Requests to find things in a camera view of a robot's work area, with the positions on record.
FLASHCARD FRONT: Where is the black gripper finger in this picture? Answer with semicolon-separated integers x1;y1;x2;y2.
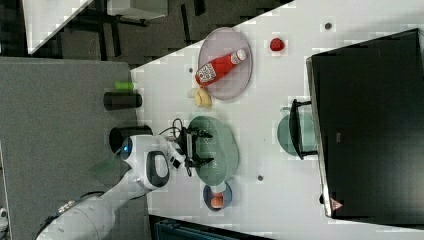
191;130;212;138
193;158;213;168

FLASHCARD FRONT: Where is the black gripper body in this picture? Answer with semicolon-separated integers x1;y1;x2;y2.
176;128;192;176

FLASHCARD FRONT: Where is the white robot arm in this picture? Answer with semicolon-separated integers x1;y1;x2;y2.
35;128;213;240

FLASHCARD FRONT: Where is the dark blue small bowl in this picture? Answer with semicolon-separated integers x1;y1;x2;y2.
203;184;232;212

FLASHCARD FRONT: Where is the orange toy fruit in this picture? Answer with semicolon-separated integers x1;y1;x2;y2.
211;197;223;209

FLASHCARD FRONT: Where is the red ketchup bottle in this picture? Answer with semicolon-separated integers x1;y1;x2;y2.
195;49;247;87

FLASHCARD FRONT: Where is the black cylinder lower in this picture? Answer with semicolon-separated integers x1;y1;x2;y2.
109;125;153;153

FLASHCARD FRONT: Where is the black cylinder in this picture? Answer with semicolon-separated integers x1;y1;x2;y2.
103;92;143;111
109;125;153;153

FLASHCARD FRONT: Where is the black cylinder upper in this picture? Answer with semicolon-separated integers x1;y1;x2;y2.
103;92;143;111

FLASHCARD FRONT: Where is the green small bottle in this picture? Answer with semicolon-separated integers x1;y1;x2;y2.
114;82;134;90

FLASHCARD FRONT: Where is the grey round plate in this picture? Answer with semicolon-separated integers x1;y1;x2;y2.
195;27;253;100

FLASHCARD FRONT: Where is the green mug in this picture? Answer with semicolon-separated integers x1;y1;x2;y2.
277;107;317;159

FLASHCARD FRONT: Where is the red strawberry toy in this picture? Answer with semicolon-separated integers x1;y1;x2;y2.
269;38;285;52

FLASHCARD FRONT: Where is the black toaster oven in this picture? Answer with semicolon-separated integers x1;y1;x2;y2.
306;29;424;229

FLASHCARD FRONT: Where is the white side table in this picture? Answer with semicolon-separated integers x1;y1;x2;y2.
22;0;94;55

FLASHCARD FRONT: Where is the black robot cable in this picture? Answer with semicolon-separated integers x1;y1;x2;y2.
158;117;184;141

